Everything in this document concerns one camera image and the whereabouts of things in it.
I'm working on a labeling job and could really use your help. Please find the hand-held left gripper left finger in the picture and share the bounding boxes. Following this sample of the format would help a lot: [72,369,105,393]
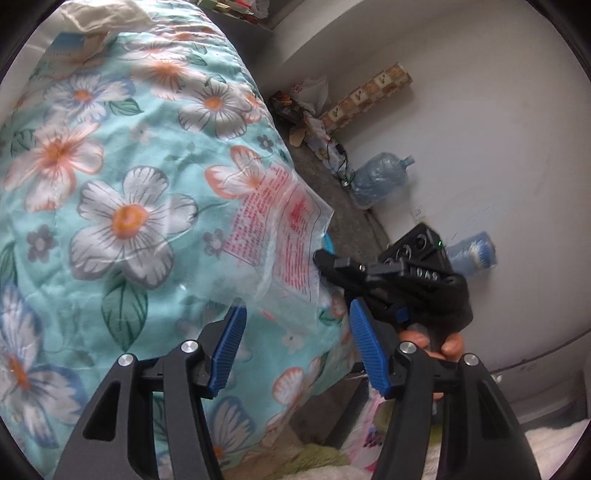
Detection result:
[53,305,247,480]

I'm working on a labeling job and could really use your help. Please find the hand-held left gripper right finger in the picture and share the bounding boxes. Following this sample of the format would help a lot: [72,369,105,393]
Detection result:
[348,299,541,480]

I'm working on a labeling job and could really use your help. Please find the clear red-printed plastic bag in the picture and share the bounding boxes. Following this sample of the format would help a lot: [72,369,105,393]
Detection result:
[222,161,334,333]

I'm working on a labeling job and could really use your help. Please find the beige bag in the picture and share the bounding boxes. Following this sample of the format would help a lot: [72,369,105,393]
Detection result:
[60,0,153,33]

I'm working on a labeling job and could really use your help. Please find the pale blue plastic packet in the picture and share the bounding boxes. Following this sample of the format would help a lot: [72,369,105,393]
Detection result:
[44,32,109,65]

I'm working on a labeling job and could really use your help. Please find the person's right hand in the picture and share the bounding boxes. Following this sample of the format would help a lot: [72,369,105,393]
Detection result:
[398,330,464,363]

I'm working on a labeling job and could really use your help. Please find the blue water bottle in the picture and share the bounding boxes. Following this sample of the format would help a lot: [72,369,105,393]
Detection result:
[445,233,499,277]

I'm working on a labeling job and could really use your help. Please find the large blue water jug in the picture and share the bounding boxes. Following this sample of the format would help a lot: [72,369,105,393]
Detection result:
[348,154,416,210]

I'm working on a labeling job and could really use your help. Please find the pink printed cloth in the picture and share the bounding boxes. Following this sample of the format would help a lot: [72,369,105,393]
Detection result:
[344,397,444,480]

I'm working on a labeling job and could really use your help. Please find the white printed box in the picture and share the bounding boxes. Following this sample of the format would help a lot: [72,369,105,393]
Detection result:
[302,115,352,162]

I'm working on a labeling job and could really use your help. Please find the white fluffy blanket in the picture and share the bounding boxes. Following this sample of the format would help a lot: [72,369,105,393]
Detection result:
[212,418,591,480]

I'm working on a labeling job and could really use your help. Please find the black box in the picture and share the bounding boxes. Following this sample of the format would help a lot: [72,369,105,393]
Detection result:
[269,91,305,125]

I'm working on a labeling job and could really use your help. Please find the tall patterned roll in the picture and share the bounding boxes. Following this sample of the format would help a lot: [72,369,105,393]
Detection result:
[321,65,414,132]

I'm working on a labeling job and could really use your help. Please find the white plastic bag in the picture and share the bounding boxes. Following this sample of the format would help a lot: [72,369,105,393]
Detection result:
[288,76,331,116]

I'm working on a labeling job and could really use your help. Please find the floral teal quilt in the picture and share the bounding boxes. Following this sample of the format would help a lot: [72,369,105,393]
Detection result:
[0,0,365,480]

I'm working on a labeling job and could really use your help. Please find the pile of small boxes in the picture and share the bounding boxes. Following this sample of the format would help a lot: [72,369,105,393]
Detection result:
[203,0,259,21]

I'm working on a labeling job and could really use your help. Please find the black cable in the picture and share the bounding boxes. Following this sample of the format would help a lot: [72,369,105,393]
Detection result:
[323,138,356,188]

